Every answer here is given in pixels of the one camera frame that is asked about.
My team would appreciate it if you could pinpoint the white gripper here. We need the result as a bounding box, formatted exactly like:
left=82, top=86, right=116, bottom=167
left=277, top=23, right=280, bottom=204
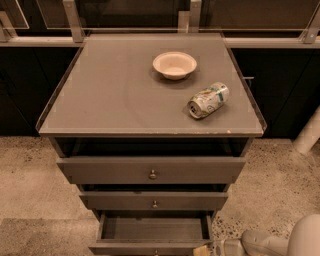
left=193, top=238, right=248, bottom=256

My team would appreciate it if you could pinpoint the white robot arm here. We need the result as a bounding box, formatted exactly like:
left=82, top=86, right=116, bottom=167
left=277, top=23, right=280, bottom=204
left=193, top=214, right=320, bottom=256

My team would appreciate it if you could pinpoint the white paper bowl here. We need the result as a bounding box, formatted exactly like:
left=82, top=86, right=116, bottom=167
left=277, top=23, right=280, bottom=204
left=153, top=52, right=197, bottom=80

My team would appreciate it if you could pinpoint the crushed green white can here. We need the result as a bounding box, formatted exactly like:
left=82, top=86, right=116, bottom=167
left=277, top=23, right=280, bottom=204
left=188, top=82, right=230, bottom=119

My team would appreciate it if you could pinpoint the grey middle drawer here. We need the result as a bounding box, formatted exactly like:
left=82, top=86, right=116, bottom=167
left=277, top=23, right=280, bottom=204
left=80, top=191, right=228, bottom=211

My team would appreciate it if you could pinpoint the white pipe post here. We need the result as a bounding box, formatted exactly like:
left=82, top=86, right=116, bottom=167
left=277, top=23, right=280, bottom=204
left=293, top=106, right=320, bottom=154

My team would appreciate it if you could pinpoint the grey drawer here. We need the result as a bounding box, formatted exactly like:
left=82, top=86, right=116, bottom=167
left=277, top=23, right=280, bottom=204
left=89, top=213, right=212, bottom=256
left=57, top=156, right=245, bottom=185
left=80, top=191, right=228, bottom=211

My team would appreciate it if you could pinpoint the metal glass railing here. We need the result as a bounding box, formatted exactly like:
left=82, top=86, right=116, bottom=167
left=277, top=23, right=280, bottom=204
left=0, top=0, right=320, bottom=49

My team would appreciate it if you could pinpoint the grey bottom drawer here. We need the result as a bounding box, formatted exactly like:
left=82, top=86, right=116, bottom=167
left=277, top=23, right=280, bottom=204
left=89, top=213, right=212, bottom=256

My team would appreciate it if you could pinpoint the grey top drawer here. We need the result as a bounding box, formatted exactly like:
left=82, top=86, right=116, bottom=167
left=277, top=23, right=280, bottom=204
left=57, top=156, right=245, bottom=185

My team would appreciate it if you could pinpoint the grey drawer cabinet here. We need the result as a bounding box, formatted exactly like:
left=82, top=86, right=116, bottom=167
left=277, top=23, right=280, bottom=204
left=37, top=34, right=266, bottom=216

